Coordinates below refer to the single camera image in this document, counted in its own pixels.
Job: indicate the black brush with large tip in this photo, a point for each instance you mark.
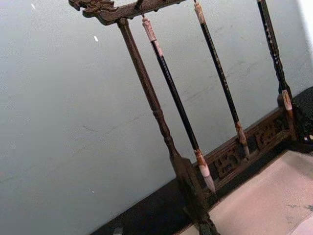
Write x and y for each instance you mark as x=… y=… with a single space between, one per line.
x=171 y=83

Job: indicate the carved dark wooden brush rack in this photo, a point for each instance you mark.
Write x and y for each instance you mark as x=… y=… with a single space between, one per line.
x=146 y=80

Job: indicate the thin black calligraphy brush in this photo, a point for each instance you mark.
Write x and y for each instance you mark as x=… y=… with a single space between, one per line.
x=217 y=58

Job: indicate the black table cloth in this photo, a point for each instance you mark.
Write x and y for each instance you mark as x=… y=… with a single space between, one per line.
x=151 y=215

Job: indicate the beige felt mat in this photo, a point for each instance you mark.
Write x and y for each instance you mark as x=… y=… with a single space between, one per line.
x=269 y=195

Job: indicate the black brush with white marks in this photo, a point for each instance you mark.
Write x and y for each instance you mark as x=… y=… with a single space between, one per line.
x=271 y=41

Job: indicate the plain pale wall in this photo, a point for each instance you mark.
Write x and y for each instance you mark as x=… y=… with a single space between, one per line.
x=61 y=110

